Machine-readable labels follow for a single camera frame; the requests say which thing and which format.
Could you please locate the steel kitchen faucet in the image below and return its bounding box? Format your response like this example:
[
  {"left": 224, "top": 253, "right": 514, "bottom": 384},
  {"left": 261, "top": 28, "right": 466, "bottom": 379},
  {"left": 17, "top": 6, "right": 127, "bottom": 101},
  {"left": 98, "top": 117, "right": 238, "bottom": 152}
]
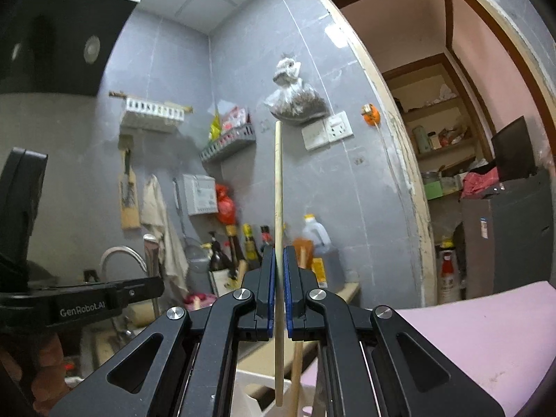
[{"left": 99, "top": 246, "right": 148, "bottom": 281}]

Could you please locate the dark wine bottle white label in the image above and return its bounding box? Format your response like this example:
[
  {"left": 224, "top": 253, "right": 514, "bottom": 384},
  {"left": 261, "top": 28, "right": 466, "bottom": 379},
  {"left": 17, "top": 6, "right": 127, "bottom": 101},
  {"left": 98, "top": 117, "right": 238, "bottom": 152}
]
[{"left": 209, "top": 231, "right": 237, "bottom": 296}]

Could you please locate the orange spice powder bag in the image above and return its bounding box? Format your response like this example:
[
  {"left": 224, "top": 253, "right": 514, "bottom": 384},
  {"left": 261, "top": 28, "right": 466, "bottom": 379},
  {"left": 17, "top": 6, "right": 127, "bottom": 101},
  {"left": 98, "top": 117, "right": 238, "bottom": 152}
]
[{"left": 292, "top": 237, "right": 314, "bottom": 269}]

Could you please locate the white plastic jug yellow cap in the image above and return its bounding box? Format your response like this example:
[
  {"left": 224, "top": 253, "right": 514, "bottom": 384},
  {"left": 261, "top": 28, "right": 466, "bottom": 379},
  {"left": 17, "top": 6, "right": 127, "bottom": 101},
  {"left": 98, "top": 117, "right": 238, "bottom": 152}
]
[{"left": 303, "top": 214, "right": 336, "bottom": 290}]

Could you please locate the red plastic bag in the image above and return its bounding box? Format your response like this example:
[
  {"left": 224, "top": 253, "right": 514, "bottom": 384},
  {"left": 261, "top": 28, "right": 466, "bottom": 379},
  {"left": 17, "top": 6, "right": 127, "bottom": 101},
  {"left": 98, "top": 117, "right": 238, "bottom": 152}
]
[{"left": 216, "top": 183, "right": 236, "bottom": 225}]

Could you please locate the white utensil holder basket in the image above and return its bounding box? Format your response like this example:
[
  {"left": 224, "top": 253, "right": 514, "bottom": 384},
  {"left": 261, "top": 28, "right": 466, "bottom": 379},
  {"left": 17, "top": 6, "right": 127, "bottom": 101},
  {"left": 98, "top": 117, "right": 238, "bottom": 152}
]
[{"left": 230, "top": 363, "right": 317, "bottom": 416}]

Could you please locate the hanging beige dish cloth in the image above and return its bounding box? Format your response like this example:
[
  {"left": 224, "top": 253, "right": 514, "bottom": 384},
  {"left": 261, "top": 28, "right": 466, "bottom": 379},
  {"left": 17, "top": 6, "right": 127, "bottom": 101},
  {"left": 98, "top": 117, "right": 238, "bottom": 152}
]
[{"left": 140, "top": 175, "right": 189, "bottom": 299}]

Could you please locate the wooden cutting board hanging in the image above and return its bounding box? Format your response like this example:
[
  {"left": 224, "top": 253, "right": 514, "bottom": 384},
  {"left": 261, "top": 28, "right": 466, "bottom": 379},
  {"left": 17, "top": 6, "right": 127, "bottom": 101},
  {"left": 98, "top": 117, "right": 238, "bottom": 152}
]
[{"left": 118, "top": 148, "right": 140, "bottom": 231}]

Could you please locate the dark grey cabinet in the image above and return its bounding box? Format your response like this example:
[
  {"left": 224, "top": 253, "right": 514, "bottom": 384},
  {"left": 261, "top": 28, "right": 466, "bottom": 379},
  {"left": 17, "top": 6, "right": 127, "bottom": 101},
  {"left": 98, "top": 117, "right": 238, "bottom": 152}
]
[{"left": 462, "top": 170, "right": 554, "bottom": 299}]

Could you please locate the pink floral table cover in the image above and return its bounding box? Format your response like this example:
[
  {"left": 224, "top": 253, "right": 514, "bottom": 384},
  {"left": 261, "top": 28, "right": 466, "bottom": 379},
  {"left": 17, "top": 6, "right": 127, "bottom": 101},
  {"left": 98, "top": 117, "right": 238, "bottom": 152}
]
[{"left": 305, "top": 281, "right": 555, "bottom": 416}]

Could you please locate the black range hood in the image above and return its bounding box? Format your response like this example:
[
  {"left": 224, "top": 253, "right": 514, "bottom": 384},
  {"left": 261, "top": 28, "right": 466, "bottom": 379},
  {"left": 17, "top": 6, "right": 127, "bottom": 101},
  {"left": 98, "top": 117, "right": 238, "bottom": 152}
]
[{"left": 1, "top": 0, "right": 141, "bottom": 96}]

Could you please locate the white box on wall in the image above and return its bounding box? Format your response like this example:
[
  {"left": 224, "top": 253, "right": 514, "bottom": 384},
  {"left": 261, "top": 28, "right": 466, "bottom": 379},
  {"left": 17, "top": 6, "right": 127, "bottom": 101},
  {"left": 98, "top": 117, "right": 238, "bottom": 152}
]
[{"left": 183, "top": 174, "right": 218, "bottom": 215}]

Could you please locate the grey wall spice shelf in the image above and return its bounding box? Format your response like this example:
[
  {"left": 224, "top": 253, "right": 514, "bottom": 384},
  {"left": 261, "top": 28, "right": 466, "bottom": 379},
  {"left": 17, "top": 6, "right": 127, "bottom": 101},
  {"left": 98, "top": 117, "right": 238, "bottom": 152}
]
[{"left": 200, "top": 123, "right": 256, "bottom": 163}]

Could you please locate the white wall socket panel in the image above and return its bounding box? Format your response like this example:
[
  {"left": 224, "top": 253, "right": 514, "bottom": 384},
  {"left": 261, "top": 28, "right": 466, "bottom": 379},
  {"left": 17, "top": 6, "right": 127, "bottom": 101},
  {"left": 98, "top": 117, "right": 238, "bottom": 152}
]
[{"left": 302, "top": 111, "right": 353, "bottom": 152}]

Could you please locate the plastic bag hanging on wall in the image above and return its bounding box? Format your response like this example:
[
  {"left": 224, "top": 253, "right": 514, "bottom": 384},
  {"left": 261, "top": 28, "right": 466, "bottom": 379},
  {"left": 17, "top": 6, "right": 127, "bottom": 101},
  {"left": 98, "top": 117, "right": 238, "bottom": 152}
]
[{"left": 264, "top": 57, "right": 329, "bottom": 125}]

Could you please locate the orange wall hook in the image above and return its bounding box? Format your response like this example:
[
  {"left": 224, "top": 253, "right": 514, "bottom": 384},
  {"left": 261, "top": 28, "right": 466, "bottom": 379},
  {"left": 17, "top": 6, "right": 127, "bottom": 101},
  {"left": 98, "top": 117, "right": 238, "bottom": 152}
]
[{"left": 361, "top": 104, "right": 381, "bottom": 126}]

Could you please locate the white wall rack top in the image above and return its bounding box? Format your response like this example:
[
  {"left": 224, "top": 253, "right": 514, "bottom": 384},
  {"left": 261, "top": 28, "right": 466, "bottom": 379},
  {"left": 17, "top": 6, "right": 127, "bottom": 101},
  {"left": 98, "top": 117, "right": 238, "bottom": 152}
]
[{"left": 108, "top": 90, "right": 193, "bottom": 134}]

